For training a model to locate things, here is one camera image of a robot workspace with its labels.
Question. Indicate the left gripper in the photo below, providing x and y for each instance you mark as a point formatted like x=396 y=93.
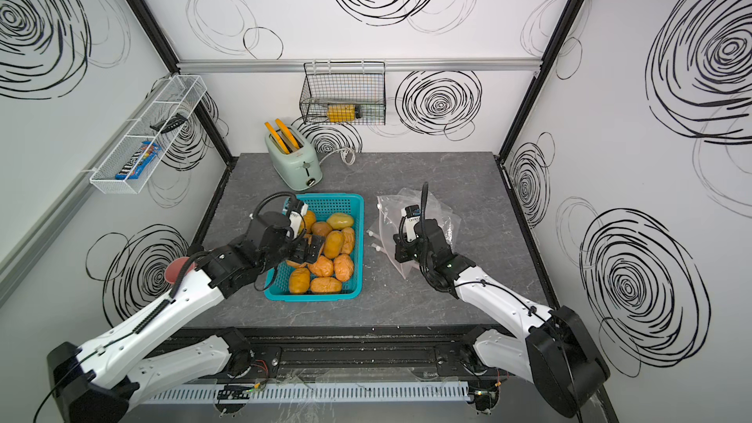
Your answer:
x=303 y=255

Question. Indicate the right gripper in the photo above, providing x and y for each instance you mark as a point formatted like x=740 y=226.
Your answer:
x=402 y=253

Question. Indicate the clear zipper bag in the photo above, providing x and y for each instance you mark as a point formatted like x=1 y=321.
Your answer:
x=390 y=211

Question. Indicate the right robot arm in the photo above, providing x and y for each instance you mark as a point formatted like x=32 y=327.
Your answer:
x=550 y=348

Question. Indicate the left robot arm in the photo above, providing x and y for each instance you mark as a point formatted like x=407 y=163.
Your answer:
x=108 y=376

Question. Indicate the reddish potato lower middle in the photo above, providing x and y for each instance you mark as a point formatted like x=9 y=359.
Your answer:
x=322 y=267

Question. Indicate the reddish potato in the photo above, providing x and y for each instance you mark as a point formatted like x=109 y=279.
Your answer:
x=322 y=267
x=343 y=268

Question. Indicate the greenish potato top right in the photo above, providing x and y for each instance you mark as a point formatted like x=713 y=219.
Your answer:
x=340 y=221

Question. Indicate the reddish potato lower right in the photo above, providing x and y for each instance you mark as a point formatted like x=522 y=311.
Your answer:
x=343 y=268

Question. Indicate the potato right edge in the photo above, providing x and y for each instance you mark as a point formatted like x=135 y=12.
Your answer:
x=349 y=241

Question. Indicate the teal plastic basket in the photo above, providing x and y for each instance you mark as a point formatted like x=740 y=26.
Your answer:
x=323 y=205

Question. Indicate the mint green toaster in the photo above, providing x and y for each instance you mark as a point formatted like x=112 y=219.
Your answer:
x=300 y=169

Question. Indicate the left toast slice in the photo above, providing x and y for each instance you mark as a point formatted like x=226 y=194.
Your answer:
x=276 y=138

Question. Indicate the toast slice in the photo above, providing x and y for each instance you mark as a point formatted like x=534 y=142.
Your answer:
x=276 y=138
x=288 y=135

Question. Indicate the right toast slice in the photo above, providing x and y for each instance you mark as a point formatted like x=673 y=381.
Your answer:
x=288 y=135

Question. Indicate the pink cup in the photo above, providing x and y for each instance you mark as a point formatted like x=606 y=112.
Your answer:
x=173 y=269

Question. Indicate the yellow bottle in basket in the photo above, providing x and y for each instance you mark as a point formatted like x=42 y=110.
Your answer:
x=342 y=113

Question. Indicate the blue candy packet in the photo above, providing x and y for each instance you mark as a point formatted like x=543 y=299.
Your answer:
x=139 y=161

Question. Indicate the black remote control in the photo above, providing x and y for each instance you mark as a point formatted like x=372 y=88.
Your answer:
x=169 y=124

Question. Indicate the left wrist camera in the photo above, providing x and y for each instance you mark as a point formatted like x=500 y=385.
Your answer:
x=296 y=211

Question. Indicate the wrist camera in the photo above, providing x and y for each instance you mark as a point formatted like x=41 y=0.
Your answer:
x=296 y=211
x=410 y=217

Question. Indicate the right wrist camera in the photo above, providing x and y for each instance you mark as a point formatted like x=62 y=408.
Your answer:
x=410 y=217

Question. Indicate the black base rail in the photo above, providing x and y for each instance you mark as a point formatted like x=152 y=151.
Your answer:
x=445 y=350

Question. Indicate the white slotted cable duct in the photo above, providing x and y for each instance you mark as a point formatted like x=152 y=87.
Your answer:
x=379 y=392

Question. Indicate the black wire wall basket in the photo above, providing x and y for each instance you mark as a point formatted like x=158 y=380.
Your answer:
x=365 y=89

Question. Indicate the white wire wall shelf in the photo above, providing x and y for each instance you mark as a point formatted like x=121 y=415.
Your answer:
x=182 y=149

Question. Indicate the aluminium wall rail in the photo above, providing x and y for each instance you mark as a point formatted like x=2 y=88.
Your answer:
x=246 y=66

